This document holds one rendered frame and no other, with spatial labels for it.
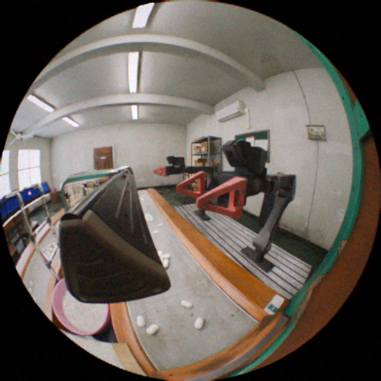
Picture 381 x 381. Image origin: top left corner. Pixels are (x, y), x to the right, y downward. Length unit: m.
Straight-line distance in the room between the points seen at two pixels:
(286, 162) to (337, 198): 1.03
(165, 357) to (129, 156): 5.19
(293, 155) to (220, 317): 2.10
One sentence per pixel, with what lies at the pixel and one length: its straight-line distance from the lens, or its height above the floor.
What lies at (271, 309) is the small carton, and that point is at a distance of 0.41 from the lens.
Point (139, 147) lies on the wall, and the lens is 5.13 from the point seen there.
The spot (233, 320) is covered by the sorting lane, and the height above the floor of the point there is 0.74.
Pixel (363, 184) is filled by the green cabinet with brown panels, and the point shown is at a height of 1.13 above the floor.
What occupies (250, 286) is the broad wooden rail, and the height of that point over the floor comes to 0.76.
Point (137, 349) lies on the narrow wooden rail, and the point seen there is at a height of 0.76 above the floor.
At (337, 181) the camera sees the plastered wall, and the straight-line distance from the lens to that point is 2.05.
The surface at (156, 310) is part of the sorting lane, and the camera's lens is 0.41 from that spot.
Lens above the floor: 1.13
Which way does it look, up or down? 14 degrees down
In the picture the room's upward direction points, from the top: straight up
